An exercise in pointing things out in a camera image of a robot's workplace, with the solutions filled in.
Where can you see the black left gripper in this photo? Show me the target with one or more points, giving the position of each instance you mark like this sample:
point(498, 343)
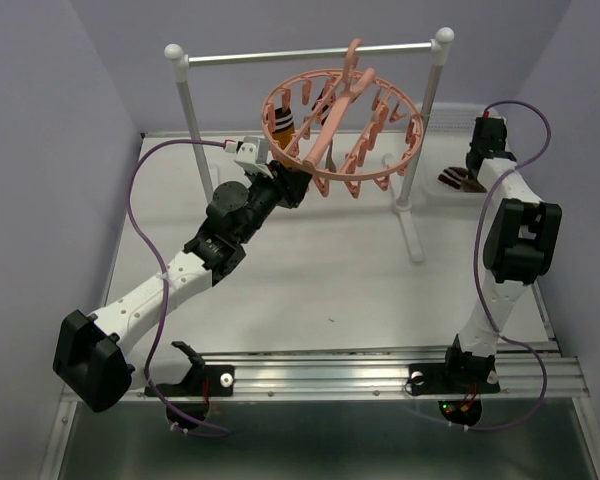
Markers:
point(289, 184)

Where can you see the mustard yellow sock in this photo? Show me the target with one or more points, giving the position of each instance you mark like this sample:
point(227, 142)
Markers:
point(284, 127)

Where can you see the pink round clip hanger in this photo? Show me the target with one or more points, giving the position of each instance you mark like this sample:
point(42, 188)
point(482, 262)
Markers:
point(345, 85)

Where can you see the brown striped sock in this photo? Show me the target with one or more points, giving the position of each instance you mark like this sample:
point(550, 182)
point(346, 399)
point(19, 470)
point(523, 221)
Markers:
point(329, 162)

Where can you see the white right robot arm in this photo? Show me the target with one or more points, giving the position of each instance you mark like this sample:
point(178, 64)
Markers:
point(515, 242)

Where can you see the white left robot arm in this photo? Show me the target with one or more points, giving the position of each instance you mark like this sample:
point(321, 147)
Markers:
point(92, 352)

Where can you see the white plastic basket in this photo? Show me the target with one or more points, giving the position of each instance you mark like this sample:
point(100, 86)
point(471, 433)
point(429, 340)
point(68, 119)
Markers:
point(446, 143)

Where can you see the white clothes rack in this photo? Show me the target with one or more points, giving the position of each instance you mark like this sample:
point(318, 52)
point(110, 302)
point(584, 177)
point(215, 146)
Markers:
point(400, 186)

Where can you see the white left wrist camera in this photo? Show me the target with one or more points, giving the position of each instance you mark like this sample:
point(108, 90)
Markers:
point(251, 154)

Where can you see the aluminium mounting rail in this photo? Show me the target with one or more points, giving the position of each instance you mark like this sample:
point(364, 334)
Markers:
point(382, 374)

